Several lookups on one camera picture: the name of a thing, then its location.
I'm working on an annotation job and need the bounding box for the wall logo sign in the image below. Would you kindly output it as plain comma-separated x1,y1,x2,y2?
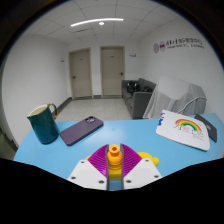
152,37,204,54

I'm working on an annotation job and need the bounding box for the purple smartphone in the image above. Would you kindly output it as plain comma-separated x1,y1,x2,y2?
59,115,104,147

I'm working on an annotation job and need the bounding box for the flat black notebook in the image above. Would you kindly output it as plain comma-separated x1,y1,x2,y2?
194,113,218,144

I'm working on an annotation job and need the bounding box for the black bag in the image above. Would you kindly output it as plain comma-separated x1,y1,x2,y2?
126,81,142,95

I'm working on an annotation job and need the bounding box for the grey sofa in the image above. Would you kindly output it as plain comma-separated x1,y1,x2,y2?
121,77,157,120

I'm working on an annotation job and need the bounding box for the dark teal mug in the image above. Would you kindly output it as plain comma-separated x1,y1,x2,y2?
26,102,60,145

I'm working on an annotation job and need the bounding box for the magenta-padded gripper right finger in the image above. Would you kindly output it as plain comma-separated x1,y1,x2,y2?
120,143,163,191

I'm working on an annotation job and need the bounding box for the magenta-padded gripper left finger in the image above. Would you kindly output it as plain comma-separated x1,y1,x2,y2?
67,143,110,191

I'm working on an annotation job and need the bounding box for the beige door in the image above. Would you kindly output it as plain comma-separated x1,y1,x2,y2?
68,47,93,100
100,45,126,98

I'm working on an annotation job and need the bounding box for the long ceiling light strip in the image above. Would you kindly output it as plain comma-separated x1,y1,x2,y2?
70,17,125,28

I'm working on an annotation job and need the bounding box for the grey cloth-covered equipment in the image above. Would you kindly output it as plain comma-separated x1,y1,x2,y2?
142,75,208,120

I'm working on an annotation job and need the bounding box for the yellow power strip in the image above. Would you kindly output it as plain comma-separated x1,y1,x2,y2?
84,151,160,181

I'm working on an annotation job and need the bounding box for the white rainbow-print mouse pad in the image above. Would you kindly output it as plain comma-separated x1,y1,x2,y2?
155,109,211,152

